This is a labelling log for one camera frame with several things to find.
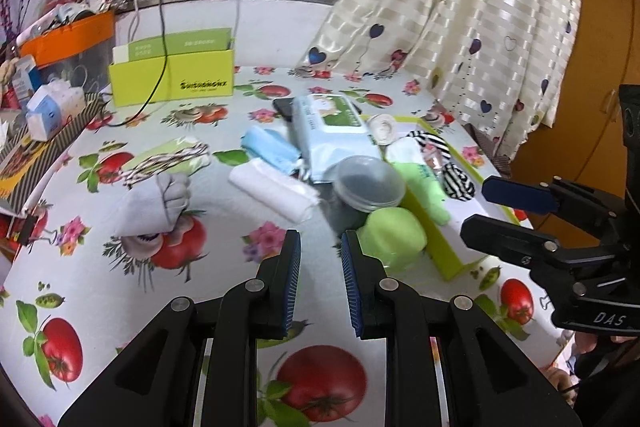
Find brown checkered cloth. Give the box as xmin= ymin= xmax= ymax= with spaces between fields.
xmin=463 ymin=124 xmax=512 ymax=179

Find cream heart pattern curtain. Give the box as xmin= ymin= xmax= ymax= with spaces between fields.
xmin=296 ymin=0 xmax=582 ymax=158

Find green striped packet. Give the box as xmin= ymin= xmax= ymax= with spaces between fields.
xmin=120 ymin=136 xmax=210 ymax=187

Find wooden cabinet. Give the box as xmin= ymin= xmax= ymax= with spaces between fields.
xmin=511 ymin=0 xmax=639 ymax=196

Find clear plastic round container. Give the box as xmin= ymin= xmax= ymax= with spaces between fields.
xmin=328 ymin=155 xmax=406 ymax=234

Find orange plastic bin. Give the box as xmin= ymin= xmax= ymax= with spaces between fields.
xmin=20 ymin=11 xmax=115 ymax=67

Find rolled white towel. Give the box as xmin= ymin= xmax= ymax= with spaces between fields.
xmin=229 ymin=158 xmax=320 ymax=223

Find white blue small box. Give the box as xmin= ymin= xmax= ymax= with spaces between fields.
xmin=26 ymin=79 xmax=86 ymax=142

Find lime green cardboard box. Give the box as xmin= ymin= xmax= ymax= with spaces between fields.
xmin=108 ymin=28 xmax=234 ymax=107

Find person's right hand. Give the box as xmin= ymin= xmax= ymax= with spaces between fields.
xmin=542 ymin=332 xmax=639 ymax=407

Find pale mint sock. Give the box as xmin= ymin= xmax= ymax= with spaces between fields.
xmin=385 ymin=136 xmax=426 ymax=165

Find black smartphone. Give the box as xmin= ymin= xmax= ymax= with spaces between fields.
xmin=272 ymin=98 xmax=294 ymax=122

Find black striped gift box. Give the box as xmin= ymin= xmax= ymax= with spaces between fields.
xmin=1 ymin=93 xmax=104 ymax=217

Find black mounted camera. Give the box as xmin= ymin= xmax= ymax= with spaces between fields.
xmin=618 ymin=84 xmax=640 ymax=210

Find wet wipes pack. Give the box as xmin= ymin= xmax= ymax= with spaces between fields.
xmin=292 ymin=93 xmax=381 ymax=183

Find green cloth with print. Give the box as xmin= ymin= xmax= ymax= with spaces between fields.
xmin=392 ymin=164 xmax=451 ymax=225

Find beige striped cloth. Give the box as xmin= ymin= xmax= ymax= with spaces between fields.
xmin=367 ymin=114 xmax=399 ymax=147

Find white tray box green rim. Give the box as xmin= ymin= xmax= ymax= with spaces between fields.
xmin=382 ymin=116 xmax=532 ymax=283

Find blue face mask pack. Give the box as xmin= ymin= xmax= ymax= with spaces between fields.
xmin=241 ymin=126 xmax=302 ymax=174

